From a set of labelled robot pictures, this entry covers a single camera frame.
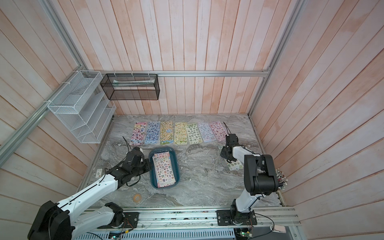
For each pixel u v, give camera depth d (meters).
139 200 0.80
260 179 0.48
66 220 0.40
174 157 0.93
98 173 0.88
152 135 1.07
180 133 1.10
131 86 1.02
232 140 0.77
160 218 0.75
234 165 0.93
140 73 0.94
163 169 0.88
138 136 1.07
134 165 0.65
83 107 0.73
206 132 1.10
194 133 1.10
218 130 1.11
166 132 1.10
